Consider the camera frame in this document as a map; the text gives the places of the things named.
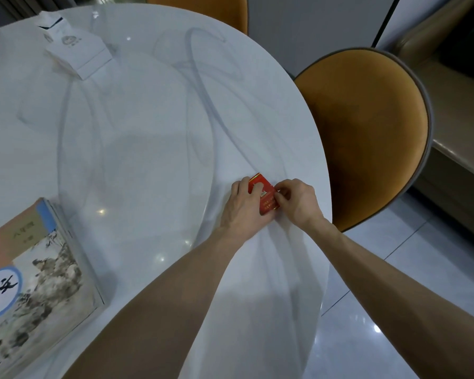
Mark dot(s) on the orange upholstered chair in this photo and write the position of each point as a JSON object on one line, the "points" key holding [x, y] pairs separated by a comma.
{"points": [[205, 9], [365, 130]]}

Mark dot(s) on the person's left hand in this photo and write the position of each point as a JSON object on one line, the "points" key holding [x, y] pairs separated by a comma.
{"points": [[243, 213]]}

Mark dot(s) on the person's right fingers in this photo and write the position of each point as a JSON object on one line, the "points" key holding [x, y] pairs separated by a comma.
{"points": [[284, 191]]}

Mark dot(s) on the person's right forearm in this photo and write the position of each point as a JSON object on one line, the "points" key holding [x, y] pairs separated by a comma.
{"points": [[403, 303]]}

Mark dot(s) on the person's left forearm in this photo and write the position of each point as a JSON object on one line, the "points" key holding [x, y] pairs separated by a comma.
{"points": [[162, 307]]}

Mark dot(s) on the beige sofa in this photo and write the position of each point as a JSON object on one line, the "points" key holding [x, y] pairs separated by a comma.
{"points": [[454, 110]]}

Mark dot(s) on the person's left middle finger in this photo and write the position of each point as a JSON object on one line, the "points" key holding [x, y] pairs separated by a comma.
{"points": [[234, 188]]}

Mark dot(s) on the person's right hand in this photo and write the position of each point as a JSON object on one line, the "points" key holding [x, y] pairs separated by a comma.
{"points": [[302, 205]]}

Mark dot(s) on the white paper carton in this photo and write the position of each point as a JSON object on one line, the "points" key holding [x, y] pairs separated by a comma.
{"points": [[73, 45]]}

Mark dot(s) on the person's left thumb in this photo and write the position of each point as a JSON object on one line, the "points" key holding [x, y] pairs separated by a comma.
{"points": [[256, 192]]}

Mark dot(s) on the illustrated textbook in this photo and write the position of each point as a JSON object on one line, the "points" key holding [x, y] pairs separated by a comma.
{"points": [[27, 292]]}

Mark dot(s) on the small red box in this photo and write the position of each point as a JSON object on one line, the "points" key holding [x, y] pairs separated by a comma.
{"points": [[265, 197]]}

